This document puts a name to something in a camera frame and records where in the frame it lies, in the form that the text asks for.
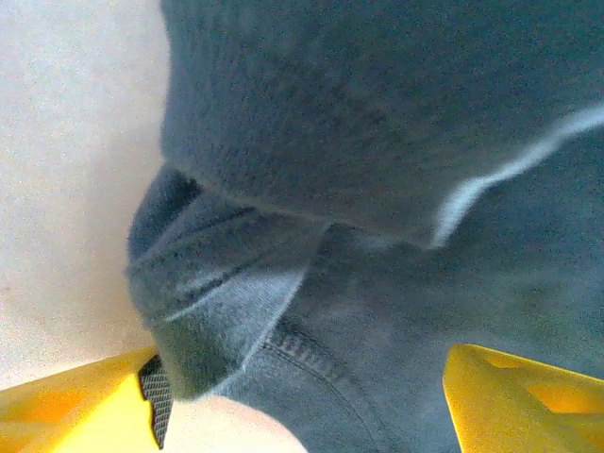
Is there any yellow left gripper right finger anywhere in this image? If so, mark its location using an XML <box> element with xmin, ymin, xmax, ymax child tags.
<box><xmin>441</xmin><ymin>343</ymin><xmax>604</xmax><ymax>453</ymax></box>

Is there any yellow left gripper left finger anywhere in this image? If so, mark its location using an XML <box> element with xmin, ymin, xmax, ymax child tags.
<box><xmin>0</xmin><ymin>346</ymin><xmax>174</xmax><ymax>453</ymax></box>

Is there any blue t-shirt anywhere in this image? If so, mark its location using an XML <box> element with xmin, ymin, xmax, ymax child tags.
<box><xmin>123</xmin><ymin>0</ymin><xmax>604</xmax><ymax>453</ymax></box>

